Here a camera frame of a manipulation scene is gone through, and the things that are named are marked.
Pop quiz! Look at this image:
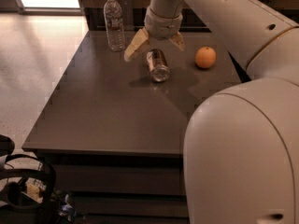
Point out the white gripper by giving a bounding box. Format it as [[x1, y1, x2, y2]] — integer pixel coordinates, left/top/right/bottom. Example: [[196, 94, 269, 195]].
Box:
[[124, 7, 185, 62]]

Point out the orange metallic drink can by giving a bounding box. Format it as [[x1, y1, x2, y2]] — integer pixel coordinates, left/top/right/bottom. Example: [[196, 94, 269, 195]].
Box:
[[147, 49, 170, 82]]

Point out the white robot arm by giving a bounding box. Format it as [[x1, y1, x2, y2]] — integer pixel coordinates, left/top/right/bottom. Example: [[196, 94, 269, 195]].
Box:
[[124, 0, 299, 224]]

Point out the orange fruit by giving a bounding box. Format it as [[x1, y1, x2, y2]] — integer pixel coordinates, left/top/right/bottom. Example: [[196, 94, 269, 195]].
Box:
[[195, 47, 216, 69]]

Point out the clear plastic water bottle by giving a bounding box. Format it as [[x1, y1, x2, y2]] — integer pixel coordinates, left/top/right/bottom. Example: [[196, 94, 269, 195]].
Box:
[[104, 0, 125, 52]]

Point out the grey drawer cabinet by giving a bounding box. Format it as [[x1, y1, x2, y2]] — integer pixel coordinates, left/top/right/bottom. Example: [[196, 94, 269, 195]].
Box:
[[23, 32, 239, 224]]

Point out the metal rail bracket left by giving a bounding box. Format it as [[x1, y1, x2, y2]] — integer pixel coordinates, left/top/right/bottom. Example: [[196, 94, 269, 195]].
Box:
[[120, 0, 134, 31]]

